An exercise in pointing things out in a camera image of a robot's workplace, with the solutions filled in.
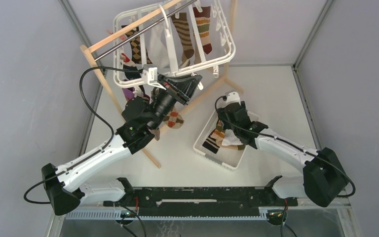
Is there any black sock in basket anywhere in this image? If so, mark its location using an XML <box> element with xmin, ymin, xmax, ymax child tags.
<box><xmin>202</xmin><ymin>136</ymin><xmax>220</xmax><ymax>154</ymax></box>

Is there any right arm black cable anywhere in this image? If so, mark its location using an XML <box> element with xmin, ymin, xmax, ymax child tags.
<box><xmin>214</xmin><ymin>95</ymin><xmax>356</xmax><ymax>198</ymax></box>

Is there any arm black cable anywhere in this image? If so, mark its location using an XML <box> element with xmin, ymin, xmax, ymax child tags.
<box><xmin>214</xmin><ymin>95</ymin><xmax>356</xmax><ymax>198</ymax></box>
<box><xmin>23</xmin><ymin>66</ymin><xmax>143</xmax><ymax>204</ymax></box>

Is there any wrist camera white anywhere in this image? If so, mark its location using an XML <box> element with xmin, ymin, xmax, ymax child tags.
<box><xmin>224</xmin><ymin>91</ymin><xmax>241</xmax><ymax>106</ymax></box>
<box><xmin>141</xmin><ymin>64</ymin><xmax>165</xmax><ymax>89</ymax></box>

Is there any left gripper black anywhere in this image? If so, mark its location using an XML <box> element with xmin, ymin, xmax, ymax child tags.
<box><xmin>147</xmin><ymin>74</ymin><xmax>201</xmax><ymax>130</ymax></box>

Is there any navy blue sock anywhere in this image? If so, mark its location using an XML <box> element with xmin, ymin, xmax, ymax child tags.
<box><xmin>123</xmin><ymin>64</ymin><xmax>141</xmax><ymax>80</ymax></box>

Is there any white plastic clip hanger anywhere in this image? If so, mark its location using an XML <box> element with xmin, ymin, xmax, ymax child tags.
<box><xmin>114</xmin><ymin>0</ymin><xmax>236</xmax><ymax>88</ymax></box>

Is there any white sock hanging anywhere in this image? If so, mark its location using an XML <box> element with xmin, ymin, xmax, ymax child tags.
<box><xmin>147</xmin><ymin>23</ymin><xmax>169</xmax><ymax>69</ymax></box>

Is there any white plastic basket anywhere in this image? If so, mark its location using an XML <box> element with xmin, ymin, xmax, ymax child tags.
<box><xmin>193</xmin><ymin>111</ymin><xmax>246</xmax><ymax>170</ymax></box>

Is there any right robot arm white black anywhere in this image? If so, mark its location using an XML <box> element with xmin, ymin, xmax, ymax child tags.
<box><xmin>215</xmin><ymin>102</ymin><xmax>352</xmax><ymax>207</ymax></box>

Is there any white sock in basket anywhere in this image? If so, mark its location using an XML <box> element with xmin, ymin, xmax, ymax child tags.
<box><xmin>221</xmin><ymin>129</ymin><xmax>243</xmax><ymax>146</ymax></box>

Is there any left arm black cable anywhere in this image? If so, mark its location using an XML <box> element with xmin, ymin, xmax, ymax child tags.
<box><xmin>23</xmin><ymin>66</ymin><xmax>143</xmax><ymax>204</ymax></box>

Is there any beige orange argyle sock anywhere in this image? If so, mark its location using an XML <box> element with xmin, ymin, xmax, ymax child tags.
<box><xmin>163</xmin><ymin>108</ymin><xmax>185</xmax><ymax>129</ymax></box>

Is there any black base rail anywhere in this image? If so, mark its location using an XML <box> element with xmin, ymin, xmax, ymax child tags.
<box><xmin>103</xmin><ymin>187</ymin><xmax>298</xmax><ymax>216</ymax></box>

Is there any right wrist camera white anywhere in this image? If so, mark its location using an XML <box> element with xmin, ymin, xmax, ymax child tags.
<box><xmin>224</xmin><ymin>91</ymin><xmax>241</xmax><ymax>106</ymax></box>

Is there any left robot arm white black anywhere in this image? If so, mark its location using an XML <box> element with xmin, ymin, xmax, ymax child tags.
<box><xmin>41</xmin><ymin>74</ymin><xmax>202</xmax><ymax>216</ymax></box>

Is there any brown yellow argyle sock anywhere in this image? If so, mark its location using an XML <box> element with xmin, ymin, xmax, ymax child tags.
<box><xmin>120</xmin><ymin>27</ymin><xmax>142</xmax><ymax>64</ymax></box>

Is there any white cable duct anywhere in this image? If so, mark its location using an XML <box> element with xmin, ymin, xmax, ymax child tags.
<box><xmin>65</xmin><ymin>209</ymin><xmax>282</xmax><ymax>221</ymax></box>

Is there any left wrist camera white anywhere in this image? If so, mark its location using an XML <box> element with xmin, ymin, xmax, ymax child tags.
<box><xmin>141</xmin><ymin>64</ymin><xmax>165</xmax><ymax>89</ymax></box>

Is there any tan sock in basket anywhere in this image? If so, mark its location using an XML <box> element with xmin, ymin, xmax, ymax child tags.
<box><xmin>220</xmin><ymin>145</ymin><xmax>246</xmax><ymax>151</ymax></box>

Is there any wooden rack frame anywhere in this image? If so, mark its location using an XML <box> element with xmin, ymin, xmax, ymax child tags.
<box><xmin>80</xmin><ymin>0</ymin><xmax>244</xmax><ymax>169</ymax></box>

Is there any metal hanging rod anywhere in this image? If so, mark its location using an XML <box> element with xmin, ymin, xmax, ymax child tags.
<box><xmin>88</xmin><ymin>0</ymin><xmax>196</xmax><ymax>61</ymax></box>

